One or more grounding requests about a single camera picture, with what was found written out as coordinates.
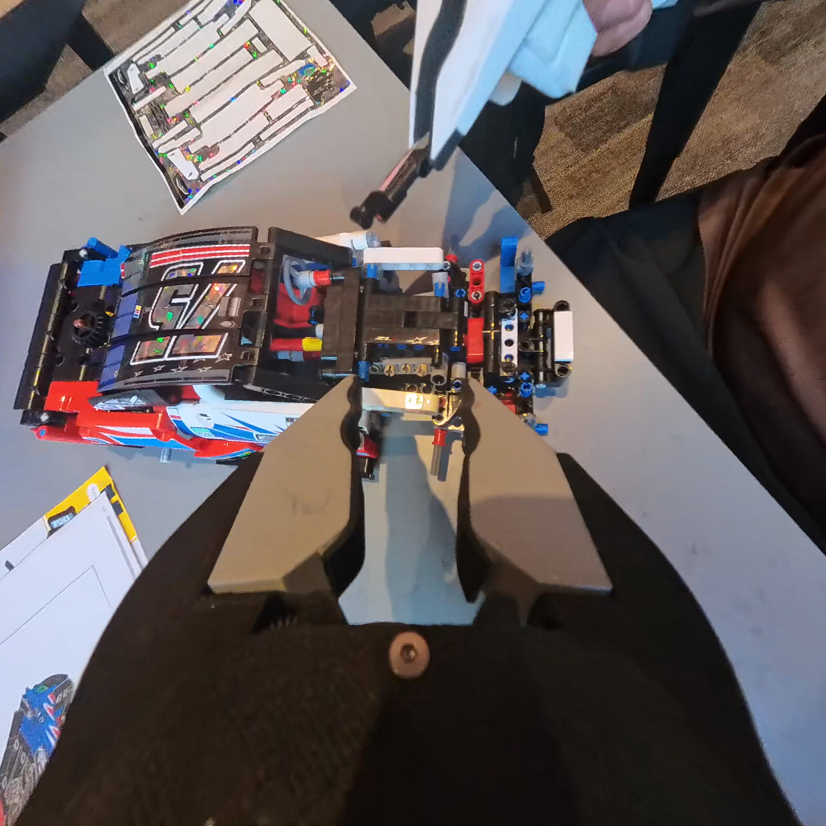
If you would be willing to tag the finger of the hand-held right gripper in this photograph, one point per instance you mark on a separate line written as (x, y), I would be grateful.
(429, 64)
(477, 58)

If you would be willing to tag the toy brick race car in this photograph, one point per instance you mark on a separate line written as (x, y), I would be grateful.
(180, 310)

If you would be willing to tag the black striped hood panel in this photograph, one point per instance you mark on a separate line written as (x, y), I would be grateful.
(393, 184)

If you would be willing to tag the grey desk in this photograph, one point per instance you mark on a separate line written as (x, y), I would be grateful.
(613, 484)

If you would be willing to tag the holographic sticker sheet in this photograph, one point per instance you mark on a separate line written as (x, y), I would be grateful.
(226, 84)

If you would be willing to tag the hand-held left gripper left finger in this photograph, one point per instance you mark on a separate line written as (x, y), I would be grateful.
(290, 510)

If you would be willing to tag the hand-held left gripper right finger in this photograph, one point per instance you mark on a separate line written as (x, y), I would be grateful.
(535, 516)

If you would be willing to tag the open white instruction booklet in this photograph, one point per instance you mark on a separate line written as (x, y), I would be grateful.
(51, 613)

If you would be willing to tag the yellow-cover instruction booklet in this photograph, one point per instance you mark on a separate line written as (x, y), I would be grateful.
(97, 481)

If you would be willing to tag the person's right hand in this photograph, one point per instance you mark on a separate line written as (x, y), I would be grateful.
(619, 22)

